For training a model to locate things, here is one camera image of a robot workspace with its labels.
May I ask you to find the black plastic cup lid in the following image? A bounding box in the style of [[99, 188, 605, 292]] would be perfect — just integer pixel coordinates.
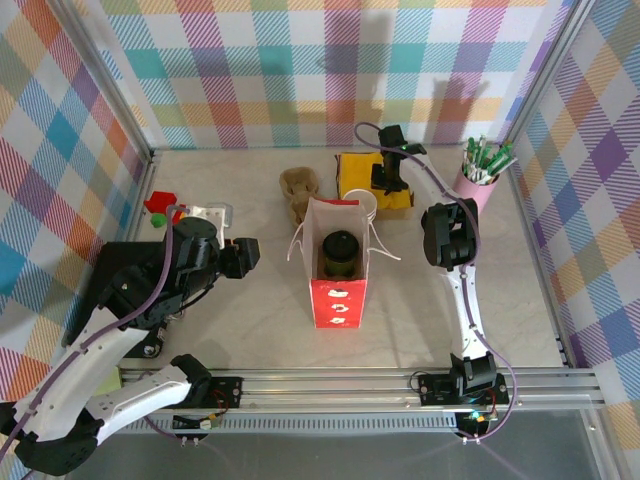
[[321, 228, 360, 262]]

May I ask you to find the brown cardboard cup carrier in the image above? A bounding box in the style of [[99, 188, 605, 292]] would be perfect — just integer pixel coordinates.
[[313, 249, 365, 281], [278, 167, 321, 227]]

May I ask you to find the red white paper gift bag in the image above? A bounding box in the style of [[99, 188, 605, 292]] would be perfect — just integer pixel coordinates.
[[287, 196, 402, 330]]

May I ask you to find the pink cylindrical straw holder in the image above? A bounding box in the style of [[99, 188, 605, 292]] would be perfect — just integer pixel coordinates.
[[452, 167, 500, 214]]

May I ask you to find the green white wrapped straw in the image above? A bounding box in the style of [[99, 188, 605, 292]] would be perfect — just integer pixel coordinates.
[[464, 135, 482, 176], [477, 135, 495, 174], [487, 142, 515, 174]]

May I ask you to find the pale green note pad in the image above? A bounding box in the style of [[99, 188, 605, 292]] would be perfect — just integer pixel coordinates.
[[94, 367, 122, 397]]

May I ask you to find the left small circuit board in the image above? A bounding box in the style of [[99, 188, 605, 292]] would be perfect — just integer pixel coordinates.
[[172, 412, 222, 434]]

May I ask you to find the small circuit board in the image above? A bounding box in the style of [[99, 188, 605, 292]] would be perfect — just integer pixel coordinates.
[[457, 407, 501, 427], [172, 412, 222, 434]]

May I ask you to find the right small circuit board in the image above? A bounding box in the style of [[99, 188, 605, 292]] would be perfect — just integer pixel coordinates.
[[457, 407, 501, 427]]

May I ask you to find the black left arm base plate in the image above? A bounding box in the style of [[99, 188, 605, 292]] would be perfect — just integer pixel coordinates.
[[202, 375, 245, 410]]

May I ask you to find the aluminium front rail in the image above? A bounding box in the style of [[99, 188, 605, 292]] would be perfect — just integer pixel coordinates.
[[94, 367, 604, 415]]

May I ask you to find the aluminium right side rail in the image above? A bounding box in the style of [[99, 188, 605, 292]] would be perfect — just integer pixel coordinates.
[[505, 157, 597, 372]]

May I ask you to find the grey slotted cable duct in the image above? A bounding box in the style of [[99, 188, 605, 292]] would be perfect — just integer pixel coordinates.
[[119, 417, 460, 434]]

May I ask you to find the aluminium right corner post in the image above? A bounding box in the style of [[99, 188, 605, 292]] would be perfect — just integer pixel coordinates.
[[502, 0, 601, 147]]

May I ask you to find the aluminium corner post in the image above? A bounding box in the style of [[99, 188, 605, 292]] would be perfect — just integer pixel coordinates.
[[59, 0, 155, 164], [502, 0, 601, 147]]

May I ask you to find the aluminium left corner post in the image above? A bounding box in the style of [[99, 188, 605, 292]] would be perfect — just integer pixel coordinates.
[[59, 0, 155, 164]]

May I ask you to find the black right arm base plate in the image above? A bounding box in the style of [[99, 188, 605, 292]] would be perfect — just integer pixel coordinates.
[[417, 372, 510, 407]]

